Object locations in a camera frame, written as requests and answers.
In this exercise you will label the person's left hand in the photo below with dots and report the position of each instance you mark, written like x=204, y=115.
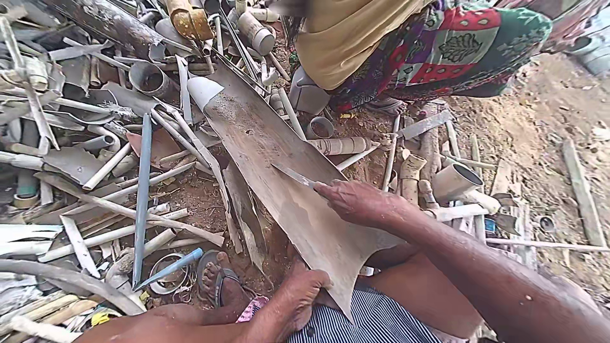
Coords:
x=290, y=297

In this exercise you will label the person's right hand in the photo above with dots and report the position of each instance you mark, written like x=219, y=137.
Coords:
x=360, y=202

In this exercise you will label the person's left thumb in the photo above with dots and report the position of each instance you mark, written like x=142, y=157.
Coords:
x=317, y=278

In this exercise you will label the person's right fingers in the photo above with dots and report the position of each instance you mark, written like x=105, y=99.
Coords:
x=331, y=192

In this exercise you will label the person's left fingers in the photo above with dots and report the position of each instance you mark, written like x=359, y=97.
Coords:
x=303, y=317

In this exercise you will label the knife with metal blade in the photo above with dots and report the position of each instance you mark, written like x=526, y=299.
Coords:
x=295, y=176

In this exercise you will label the large grey curved plastic sheet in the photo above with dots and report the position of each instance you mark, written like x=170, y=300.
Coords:
x=286, y=176

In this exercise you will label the person's left forearm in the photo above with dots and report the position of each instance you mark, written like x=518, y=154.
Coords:
x=264, y=328

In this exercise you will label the person's right forearm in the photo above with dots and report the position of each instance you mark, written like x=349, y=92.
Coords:
x=491, y=276

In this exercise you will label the beige ribbed pipe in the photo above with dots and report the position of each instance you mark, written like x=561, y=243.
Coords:
x=340, y=145

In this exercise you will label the person's body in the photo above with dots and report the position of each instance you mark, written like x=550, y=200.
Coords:
x=371, y=319

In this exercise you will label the small yellow fitting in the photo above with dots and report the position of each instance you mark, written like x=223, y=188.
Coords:
x=347, y=115

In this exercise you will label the jagged grey plastic strip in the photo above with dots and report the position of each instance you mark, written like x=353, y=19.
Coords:
x=245, y=219

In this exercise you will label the white-grey plastic container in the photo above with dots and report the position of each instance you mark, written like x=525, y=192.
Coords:
x=307, y=95

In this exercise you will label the heap of mixed pipe offcuts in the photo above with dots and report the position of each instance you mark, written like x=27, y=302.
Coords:
x=431, y=147

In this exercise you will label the person's legs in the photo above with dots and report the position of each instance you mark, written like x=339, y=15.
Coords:
x=429, y=286

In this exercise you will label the flat grey plastic strip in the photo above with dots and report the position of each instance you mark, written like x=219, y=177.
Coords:
x=426, y=125

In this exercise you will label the wide cream pipe piece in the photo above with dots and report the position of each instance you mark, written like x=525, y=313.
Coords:
x=448, y=183

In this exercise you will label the light blue pointed pipe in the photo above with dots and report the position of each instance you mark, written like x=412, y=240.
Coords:
x=174, y=268

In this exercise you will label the white rounded plastic piece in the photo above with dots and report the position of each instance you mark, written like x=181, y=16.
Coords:
x=202, y=91

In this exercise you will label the beige pipe with socket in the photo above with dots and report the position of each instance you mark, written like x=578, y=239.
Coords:
x=255, y=33

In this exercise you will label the long blue-grey pipe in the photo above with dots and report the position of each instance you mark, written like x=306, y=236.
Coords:
x=143, y=200

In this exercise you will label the yellow plastic scrap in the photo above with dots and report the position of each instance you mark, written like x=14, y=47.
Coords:
x=99, y=318

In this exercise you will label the orange-brown pipe fitting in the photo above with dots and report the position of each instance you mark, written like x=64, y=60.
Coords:
x=193, y=24

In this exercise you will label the wide grey pipe piece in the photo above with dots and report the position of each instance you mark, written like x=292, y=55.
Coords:
x=140, y=78

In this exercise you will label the thin white rod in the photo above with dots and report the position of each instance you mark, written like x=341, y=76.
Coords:
x=548, y=245

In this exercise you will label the pile of pipe scraps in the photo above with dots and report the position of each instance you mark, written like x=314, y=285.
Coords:
x=100, y=157

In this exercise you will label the curved grey thick pipe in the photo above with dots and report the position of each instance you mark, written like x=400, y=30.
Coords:
x=71, y=278

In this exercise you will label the weathered wooden plank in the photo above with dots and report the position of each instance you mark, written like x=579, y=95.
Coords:
x=582, y=190

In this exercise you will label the large dark weathered pipe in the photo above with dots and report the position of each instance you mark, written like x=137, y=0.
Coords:
x=109, y=24

